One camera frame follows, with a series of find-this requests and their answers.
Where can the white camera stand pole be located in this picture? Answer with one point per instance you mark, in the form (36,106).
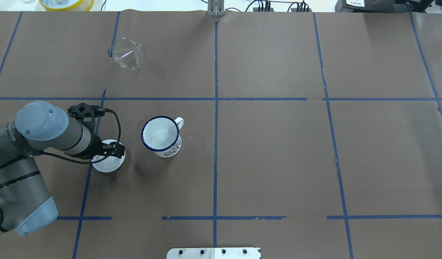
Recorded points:
(215,253)

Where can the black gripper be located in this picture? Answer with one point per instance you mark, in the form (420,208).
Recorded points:
(95,146)

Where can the white ceramic lid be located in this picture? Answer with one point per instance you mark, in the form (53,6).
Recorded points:
(111,163)

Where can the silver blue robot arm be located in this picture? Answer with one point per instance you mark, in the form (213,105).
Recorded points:
(40,128)

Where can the yellow tape roll with plate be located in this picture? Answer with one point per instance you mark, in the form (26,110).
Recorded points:
(67,5)

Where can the black desktop box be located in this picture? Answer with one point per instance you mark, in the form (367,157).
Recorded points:
(373,6)

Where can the white enamel mug blue rim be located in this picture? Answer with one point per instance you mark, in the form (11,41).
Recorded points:
(161,135)

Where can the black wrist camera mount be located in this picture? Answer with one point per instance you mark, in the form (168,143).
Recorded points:
(85,113)

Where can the aluminium frame post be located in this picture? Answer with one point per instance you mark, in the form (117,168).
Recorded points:
(215,8)

